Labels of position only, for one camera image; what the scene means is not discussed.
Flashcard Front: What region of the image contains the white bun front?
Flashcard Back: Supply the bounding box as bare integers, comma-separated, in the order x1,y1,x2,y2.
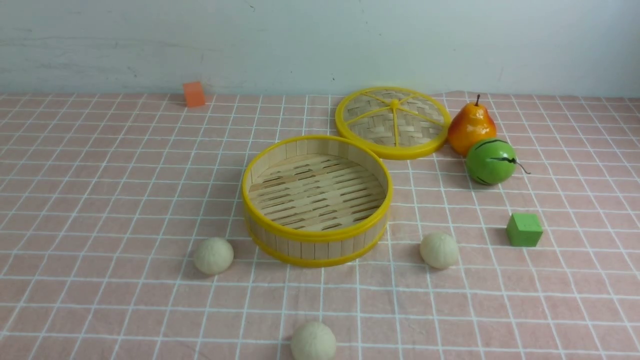
290,321,338,360

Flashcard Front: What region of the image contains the bamboo steamer tray yellow rim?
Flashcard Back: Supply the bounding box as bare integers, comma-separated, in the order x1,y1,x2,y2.
240,135,394,268

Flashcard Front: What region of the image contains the bamboo steamer lid yellow rim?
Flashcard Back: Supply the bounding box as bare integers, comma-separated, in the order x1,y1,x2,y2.
334,86,451,160

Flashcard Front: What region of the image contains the orange cube block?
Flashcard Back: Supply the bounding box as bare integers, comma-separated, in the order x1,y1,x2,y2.
182,80,206,109

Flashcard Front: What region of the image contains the green cube block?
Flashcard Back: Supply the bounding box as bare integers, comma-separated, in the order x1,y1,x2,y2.
506,212,544,248

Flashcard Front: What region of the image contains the white bun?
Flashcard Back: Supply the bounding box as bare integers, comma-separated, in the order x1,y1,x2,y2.
419,232,460,269
290,321,338,360
193,237,234,276

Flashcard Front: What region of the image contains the orange yellow toy pear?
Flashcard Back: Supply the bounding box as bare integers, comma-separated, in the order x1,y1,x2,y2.
446,94,498,158

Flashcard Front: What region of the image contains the green toy watermelon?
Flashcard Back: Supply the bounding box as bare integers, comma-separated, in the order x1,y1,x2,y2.
465,137,531,186

